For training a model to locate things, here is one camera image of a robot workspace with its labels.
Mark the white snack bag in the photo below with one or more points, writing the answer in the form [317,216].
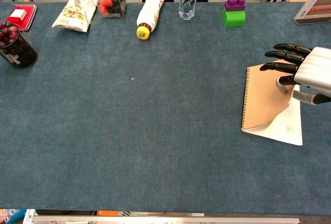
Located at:
[75,12]

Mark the purple building block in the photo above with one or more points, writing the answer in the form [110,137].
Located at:
[234,5]

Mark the red flat tray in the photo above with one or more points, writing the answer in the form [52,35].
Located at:
[30,14]

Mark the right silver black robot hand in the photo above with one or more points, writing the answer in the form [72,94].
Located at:
[318,71]

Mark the black cup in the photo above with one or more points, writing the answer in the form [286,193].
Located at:
[23,56]

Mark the dark red grapes bunch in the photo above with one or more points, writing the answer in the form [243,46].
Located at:
[7,33]

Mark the green building block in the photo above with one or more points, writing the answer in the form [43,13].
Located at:
[232,19]

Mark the small red and white box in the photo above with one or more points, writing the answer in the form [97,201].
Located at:
[17,15]

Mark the aluminium profile rail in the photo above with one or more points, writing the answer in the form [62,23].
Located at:
[181,221]

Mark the blue felt table cloth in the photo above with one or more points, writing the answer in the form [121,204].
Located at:
[103,131]

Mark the white bottle with yellow cap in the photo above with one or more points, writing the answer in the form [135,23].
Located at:
[151,9]

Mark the orange flat object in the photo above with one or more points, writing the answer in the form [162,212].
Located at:
[107,213]

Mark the blue printed package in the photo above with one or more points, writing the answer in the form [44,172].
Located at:
[10,216]

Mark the spiral notebook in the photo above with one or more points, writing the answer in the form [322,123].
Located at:
[261,99]

